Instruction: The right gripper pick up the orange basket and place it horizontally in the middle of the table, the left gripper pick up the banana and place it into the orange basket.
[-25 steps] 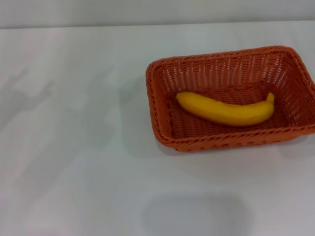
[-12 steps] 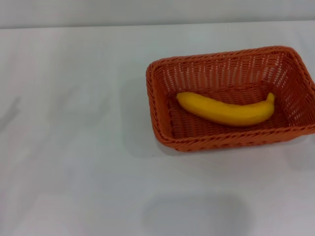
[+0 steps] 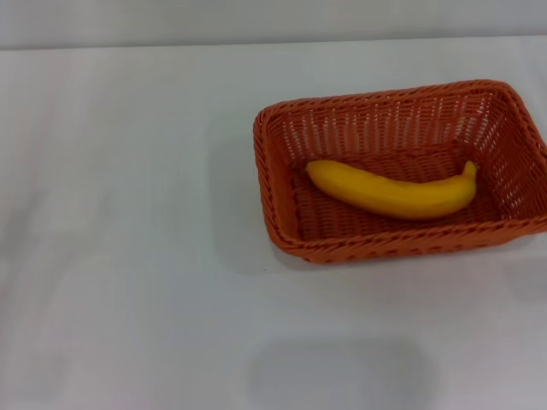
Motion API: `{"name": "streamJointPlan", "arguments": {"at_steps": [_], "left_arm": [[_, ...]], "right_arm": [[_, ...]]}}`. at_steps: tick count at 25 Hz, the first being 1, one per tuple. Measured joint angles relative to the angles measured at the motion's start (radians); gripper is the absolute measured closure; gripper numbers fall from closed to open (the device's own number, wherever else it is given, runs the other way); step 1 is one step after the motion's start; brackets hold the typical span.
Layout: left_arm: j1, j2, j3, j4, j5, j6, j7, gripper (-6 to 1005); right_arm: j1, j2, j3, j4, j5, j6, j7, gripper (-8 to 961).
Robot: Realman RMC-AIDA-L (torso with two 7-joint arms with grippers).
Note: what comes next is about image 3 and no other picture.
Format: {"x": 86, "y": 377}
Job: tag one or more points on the yellow banana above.
{"x": 397, "y": 194}

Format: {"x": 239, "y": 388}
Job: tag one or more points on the orange woven rectangular basket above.
{"x": 384, "y": 128}

